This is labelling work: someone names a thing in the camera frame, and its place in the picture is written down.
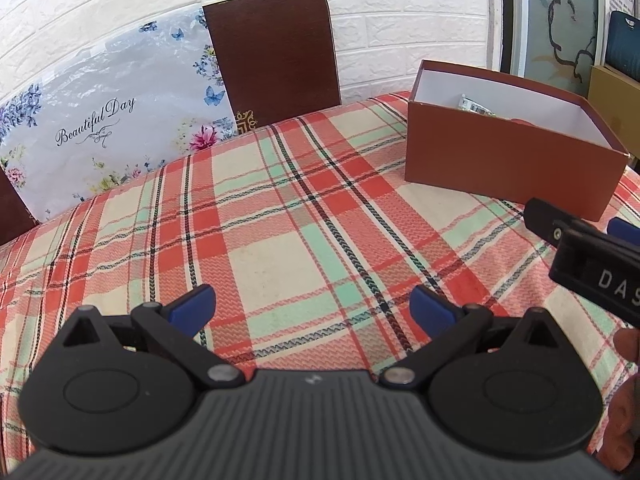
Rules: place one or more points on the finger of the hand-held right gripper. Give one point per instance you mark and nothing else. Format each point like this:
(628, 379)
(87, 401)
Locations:
(547, 217)
(625, 234)

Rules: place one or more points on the brown cardboard box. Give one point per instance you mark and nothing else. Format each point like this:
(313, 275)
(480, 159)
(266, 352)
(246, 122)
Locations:
(500, 160)

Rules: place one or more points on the clear plastic bag barcode label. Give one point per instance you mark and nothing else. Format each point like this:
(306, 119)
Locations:
(475, 106)

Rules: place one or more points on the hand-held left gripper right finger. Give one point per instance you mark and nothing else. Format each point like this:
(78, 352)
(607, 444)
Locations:
(430, 307)

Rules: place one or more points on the tan cardboard carton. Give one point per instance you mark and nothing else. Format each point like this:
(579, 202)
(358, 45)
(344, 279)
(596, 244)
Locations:
(617, 105)

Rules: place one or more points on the brown wooden board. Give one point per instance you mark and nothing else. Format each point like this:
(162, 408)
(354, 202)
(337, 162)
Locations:
(280, 60)
(12, 210)

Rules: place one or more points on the red plaid tablecloth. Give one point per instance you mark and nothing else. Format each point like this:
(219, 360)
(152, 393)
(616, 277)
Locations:
(300, 220)

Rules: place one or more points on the cartoon wall poster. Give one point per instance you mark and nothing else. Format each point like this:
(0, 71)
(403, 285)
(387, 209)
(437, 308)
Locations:
(560, 20)

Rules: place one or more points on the person's right hand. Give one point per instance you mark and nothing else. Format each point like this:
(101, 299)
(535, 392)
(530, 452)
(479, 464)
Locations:
(625, 410)

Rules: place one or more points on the dark blue bag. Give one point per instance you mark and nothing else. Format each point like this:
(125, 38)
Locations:
(625, 45)

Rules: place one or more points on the white floral plastic bag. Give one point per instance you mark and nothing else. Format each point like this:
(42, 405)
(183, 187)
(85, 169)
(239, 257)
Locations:
(100, 125)

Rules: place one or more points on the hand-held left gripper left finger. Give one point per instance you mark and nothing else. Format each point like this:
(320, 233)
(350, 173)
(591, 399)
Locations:
(192, 305)

